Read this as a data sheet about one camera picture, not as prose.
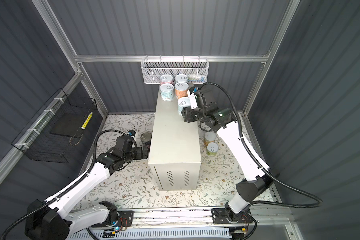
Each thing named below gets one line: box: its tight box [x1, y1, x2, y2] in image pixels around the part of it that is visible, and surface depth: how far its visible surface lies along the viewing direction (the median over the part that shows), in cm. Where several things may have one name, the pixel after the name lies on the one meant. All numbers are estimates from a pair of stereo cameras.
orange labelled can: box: [174, 82, 189, 99], surface depth 79 cm
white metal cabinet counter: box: [148, 92, 202, 191], surface depth 68 cm
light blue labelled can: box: [159, 83, 174, 102], surface depth 79 cm
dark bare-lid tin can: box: [140, 132, 152, 148], surface depth 95 cm
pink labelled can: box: [160, 74, 174, 85], surface depth 84 cm
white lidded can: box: [177, 97, 191, 116], surface depth 71 cm
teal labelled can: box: [174, 74, 188, 83], surface depth 84 cm
